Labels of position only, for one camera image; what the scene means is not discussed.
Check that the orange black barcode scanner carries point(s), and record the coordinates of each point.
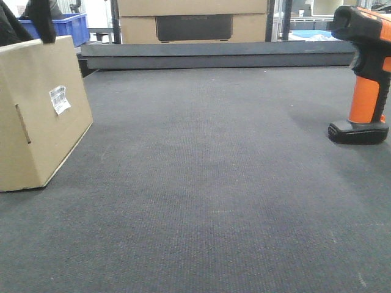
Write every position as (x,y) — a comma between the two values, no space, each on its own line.
(369,33)

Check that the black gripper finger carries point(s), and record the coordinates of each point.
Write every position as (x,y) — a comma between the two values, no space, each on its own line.
(43,21)

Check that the blue plastic crate background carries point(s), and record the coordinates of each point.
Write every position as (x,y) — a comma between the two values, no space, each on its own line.
(74,24)

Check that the large cardboard box upper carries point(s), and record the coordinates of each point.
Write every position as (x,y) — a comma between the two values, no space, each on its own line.
(195,7)

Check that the large cardboard box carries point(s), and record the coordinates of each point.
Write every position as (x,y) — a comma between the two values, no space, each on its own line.
(240,28)
(195,7)

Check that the grey conveyor rail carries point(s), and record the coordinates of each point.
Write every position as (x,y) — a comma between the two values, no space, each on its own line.
(217,55)

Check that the large cardboard box lower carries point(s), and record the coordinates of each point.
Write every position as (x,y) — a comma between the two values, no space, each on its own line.
(240,28)

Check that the brown cardboard box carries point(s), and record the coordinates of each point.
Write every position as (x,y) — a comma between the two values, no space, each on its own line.
(35,141)

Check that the light blue tray background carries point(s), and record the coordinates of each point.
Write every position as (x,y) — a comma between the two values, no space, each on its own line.
(310,36)

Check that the white barcode label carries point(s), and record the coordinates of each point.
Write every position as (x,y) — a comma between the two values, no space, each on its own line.
(59,100)

